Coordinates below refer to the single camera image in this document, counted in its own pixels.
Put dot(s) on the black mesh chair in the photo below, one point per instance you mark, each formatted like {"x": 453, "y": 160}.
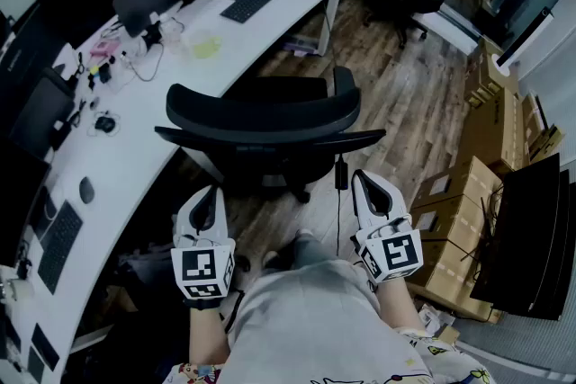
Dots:
{"x": 261, "y": 112}

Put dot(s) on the black monitor panel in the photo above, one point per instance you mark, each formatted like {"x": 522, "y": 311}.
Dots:
{"x": 517, "y": 238}
{"x": 566, "y": 247}

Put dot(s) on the small black monitor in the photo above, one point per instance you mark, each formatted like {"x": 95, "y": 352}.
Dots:
{"x": 40, "y": 117}

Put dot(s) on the person's white shoe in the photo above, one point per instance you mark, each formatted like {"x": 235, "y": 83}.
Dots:
{"x": 271, "y": 258}

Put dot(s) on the yellow-green plastic container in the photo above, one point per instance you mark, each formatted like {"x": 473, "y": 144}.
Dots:
{"x": 207, "y": 46}

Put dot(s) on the yellow-striped cardboard box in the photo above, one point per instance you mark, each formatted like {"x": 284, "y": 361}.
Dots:
{"x": 544, "y": 144}

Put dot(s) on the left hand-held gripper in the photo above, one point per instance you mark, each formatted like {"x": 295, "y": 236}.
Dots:
{"x": 198, "y": 265}

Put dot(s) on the dark grey mouse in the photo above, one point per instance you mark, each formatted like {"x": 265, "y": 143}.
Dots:
{"x": 87, "y": 190}

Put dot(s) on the black power adapter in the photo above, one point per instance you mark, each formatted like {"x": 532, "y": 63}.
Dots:
{"x": 341, "y": 173}

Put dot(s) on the clear plastic bottle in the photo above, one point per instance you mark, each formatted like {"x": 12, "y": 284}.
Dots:
{"x": 171, "y": 36}

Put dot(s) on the small pink box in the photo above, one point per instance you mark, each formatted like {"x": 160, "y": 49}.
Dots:
{"x": 104, "y": 48}

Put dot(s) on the black charger block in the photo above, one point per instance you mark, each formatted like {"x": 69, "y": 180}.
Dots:
{"x": 105, "y": 73}

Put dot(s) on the black wristband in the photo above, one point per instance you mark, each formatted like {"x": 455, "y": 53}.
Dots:
{"x": 202, "y": 302}

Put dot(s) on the white office desk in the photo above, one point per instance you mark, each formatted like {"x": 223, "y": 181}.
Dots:
{"x": 135, "y": 157}

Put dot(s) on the person in white shirt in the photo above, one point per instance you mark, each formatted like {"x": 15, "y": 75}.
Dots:
{"x": 315, "y": 319}

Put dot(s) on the person's left forearm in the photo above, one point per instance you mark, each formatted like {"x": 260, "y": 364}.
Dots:
{"x": 207, "y": 337}

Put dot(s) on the person's grey jeans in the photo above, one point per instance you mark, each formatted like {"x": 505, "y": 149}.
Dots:
{"x": 310, "y": 252}

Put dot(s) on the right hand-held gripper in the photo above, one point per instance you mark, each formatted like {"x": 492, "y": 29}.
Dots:
{"x": 396, "y": 254}

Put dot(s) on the brown cardboard box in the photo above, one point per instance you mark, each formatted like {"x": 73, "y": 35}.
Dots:
{"x": 454, "y": 184}
{"x": 450, "y": 256}
{"x": 488, "y": 76}

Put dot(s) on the person's right forearm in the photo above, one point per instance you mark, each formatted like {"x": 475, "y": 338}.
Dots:
{"x": 398, "y": 306}

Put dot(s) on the grey cloth bundle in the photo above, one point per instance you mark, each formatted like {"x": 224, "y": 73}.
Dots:
{"x": 148, "y": 265}

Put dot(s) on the white bar-shaped device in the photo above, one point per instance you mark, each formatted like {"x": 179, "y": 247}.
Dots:
{"x": 526, "y": 36}

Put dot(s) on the purple storage box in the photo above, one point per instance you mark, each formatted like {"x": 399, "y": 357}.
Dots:
{"x": 303, "y": 46}

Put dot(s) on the black notebook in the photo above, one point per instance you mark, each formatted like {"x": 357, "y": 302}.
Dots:
{"x": 45, "y": 346}
{"x": 36, "y": 366}

